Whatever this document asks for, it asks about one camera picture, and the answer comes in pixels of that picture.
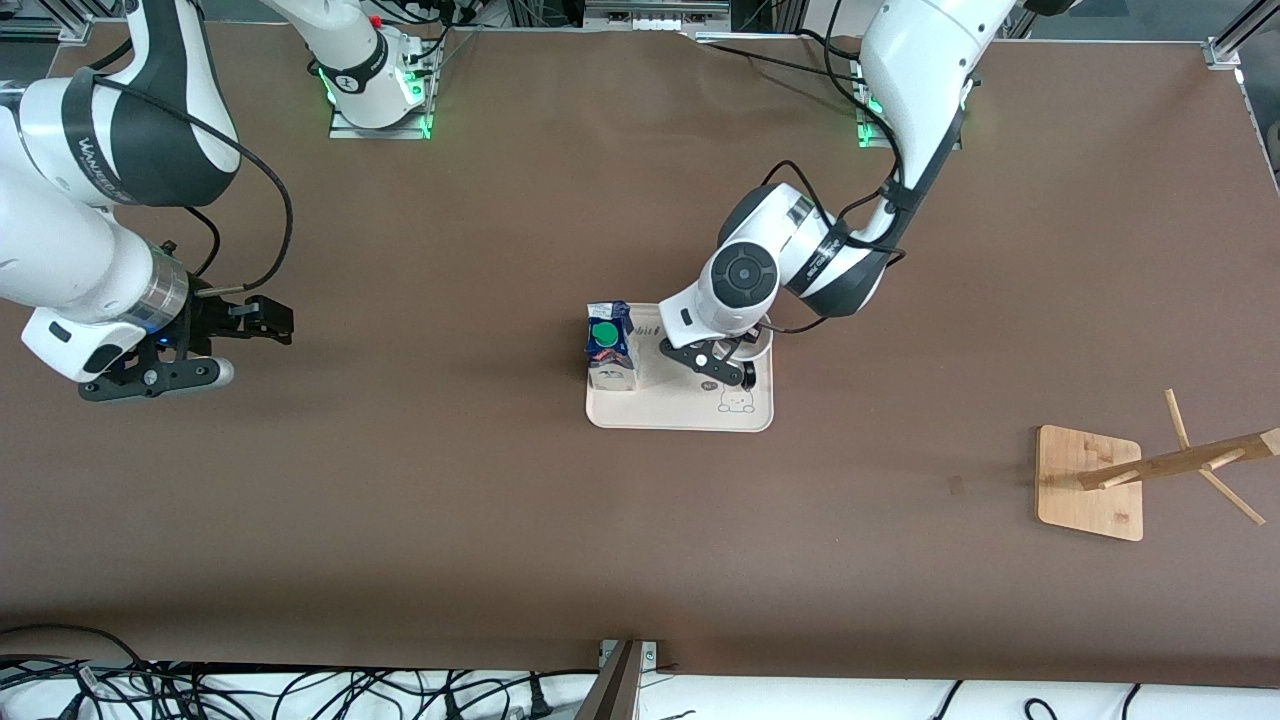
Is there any metal frame rail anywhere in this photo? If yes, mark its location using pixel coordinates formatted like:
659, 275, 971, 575
580, 0, 736, 36

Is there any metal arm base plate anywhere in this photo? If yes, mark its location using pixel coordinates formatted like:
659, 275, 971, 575
855, 85, 966, 151
328, 55, 433, 141

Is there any white cup with black handle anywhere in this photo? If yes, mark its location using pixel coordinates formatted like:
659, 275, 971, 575
745, 325, 774, 389

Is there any wooden cup rack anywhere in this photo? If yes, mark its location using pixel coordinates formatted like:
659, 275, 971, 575
1035, 388, 1280, 543

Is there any aluminium frame profile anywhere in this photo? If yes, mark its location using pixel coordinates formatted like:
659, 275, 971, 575
0, 0, 96, 43
1205, 0, 1280, 71

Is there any blue milk carton green cap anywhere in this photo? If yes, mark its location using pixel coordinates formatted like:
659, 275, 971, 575
585, 300, 638, 393

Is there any cream tray with bear print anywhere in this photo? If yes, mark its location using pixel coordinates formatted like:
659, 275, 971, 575
585, 303, 776, 433

